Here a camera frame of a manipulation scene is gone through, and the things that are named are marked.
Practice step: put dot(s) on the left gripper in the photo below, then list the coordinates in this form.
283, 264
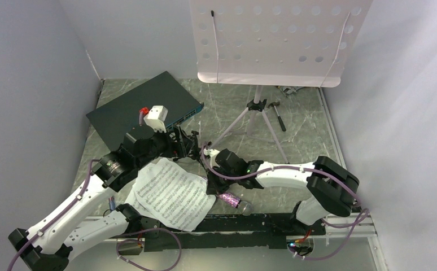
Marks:
180, 147

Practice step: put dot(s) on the sheet music top page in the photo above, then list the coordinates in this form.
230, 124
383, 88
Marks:
179, 200

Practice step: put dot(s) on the black tripod microphone stand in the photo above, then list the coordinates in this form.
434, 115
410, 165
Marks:
188, 146

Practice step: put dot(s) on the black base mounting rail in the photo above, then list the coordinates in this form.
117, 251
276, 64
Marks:
271, 230

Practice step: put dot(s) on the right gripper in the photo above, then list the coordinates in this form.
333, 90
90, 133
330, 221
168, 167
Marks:
213, 187

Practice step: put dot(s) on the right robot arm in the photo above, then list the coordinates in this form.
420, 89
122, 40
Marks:
333, 188

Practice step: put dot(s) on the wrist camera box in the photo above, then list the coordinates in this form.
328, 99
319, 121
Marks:
210, 155
154, 118

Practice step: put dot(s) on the aluminium frame rail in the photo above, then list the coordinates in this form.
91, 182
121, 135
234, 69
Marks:
338, 227

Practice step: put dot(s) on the red blue screwdriver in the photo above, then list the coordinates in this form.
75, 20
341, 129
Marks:
111, 203

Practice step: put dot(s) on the lilac perforated music stand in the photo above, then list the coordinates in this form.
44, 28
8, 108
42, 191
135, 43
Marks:
245, 49

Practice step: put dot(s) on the sheet music page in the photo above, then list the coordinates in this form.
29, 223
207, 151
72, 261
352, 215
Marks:
179, 200
143, 186

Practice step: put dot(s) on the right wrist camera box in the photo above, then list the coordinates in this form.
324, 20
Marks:
210, 155

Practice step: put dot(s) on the purple glitter microphone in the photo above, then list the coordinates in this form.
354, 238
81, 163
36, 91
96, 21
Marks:
245, 207

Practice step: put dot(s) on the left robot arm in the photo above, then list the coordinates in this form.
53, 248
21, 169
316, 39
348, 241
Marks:
53, 242

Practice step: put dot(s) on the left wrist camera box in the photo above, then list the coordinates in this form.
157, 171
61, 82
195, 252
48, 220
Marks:
154, 118

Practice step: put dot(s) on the black handled hammer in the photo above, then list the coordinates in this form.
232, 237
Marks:
275, 105

